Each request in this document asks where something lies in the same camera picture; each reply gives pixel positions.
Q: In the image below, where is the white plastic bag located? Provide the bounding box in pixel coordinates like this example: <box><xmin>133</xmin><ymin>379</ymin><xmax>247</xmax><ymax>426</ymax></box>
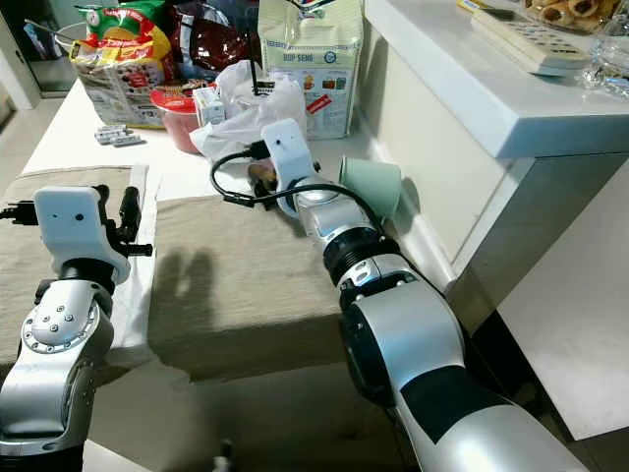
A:
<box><xmin>190</xmin><ymin>61</ymin><xmax>308</xmax><ymax>163</ymax></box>

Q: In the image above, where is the printed snack box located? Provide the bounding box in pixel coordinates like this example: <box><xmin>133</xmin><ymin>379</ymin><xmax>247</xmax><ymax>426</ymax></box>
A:
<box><xmin>79</xmin><ymin>59</ymin><xmax>166</xmax><ymax>129</ymax></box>

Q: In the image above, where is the red instant noodle bowl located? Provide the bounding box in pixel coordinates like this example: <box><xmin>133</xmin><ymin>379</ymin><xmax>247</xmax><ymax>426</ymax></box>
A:
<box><xmin>149</xmin><ymin>84</ymin><xmax>205</xmax><ymax>155</ymax></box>

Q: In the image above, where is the small white drink carton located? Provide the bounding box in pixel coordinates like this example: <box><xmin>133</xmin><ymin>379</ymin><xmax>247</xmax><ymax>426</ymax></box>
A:
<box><xmin>192</xmin><ymin>86</ymin><xmax>225</xmax><ymax>129</ymax></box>

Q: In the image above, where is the pale green mug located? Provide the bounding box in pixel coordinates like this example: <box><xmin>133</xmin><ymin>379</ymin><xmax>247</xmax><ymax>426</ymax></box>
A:
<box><xmin>339</xmin><ymin>157</ymin><xmax>404</xmax><ymax>219</ymax></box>

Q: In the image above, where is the cream cracker bag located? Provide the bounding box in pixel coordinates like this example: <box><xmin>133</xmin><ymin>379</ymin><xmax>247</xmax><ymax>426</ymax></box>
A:
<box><xmin>257</xmin><ymin>0</ymin><xmax>365</xmax><ymax>139</ymax></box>

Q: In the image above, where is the green yellow snack bag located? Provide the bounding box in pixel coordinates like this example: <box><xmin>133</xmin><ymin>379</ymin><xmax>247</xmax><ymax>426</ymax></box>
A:
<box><xmin>72</xmin><ymin>3</ymin><xmax>170</xmax><ymax>70</ymax></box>

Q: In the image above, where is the dark red foil bag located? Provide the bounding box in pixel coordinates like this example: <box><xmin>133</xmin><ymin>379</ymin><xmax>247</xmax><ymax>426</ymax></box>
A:
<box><xmin>167</xmin><ymin>5</ymin><xmax>252</xmax><ymax>85</ymax></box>

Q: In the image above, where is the white bowl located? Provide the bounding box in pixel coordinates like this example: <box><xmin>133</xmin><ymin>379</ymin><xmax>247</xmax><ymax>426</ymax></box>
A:
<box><xmin>47</xmin><ymin>24</ymin><xmax>80</xmax><ymax>52</ymax></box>

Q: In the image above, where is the white counter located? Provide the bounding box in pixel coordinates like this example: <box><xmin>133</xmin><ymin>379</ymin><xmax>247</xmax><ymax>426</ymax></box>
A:
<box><xmin>359</xmin><ymin>0</ymin><xmax>629</xmax><ymax>439</ymax></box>

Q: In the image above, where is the cream remote control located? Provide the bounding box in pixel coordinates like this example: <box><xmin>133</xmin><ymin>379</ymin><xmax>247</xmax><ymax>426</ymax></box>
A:
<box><xmin>457</xmin><ymin>0</ymin><xmax>591</xmax><ymax>78</ymax></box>

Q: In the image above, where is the tray of pastries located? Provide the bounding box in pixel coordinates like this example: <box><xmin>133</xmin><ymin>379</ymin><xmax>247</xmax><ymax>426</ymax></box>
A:
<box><xmin>521</xmin><ymin>0</ymin><xmax>629</xmax><ymax>35</ymax></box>

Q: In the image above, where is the clear glass ashtray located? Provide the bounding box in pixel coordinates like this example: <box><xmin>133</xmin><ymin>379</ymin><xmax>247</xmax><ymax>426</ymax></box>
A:
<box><xmin>585</xmin><ymin>39</ymin><xmax>629</xmax><ymax>97</ymax></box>

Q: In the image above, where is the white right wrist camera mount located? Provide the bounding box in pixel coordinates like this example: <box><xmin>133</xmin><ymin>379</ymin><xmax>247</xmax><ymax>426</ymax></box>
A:
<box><xmin>260</xmin><ymin>118</ymin><xmax>315</xmax><ymax>217</ymax></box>

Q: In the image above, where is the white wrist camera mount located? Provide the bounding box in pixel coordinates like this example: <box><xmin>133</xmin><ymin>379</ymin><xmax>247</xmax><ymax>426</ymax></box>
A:
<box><xmin>260</xmin><ymin>118</ymin><xmax>315</xmax><ymax>217</ymax></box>
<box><xmin>34</xmin><ymin>187</ymin><xmax>131</xmax><ymax>284</ymax></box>

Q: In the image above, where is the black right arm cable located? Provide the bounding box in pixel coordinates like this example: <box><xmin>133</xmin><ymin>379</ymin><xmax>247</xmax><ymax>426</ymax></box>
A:
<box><xmin>209</xmin><ymin>141</ymin><xmax>384</xmax><ymax>232</ymax></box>

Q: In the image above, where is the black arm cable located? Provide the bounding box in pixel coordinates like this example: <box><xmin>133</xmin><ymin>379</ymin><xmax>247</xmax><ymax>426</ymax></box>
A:
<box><xmin>0</xmin><ymin>200</ymin><xmax>40</xmax><ymax>222</ymax></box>
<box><xmin>209</xmin><ymin>141</ymin><xmax>384</xmax><ymax>232</ymax></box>

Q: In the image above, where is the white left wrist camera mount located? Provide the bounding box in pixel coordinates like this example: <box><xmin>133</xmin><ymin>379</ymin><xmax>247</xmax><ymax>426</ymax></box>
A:
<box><xmin>34</xmin><ymin>187</ymin><xmax>131</xmax><ymax>284</ymax></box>

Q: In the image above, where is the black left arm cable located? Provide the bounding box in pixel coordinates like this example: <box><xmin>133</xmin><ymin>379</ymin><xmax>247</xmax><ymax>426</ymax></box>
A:
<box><xmin>0</xmin><ymin>200</ymin><xmax>40</xmax><ymax>222</ymax></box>

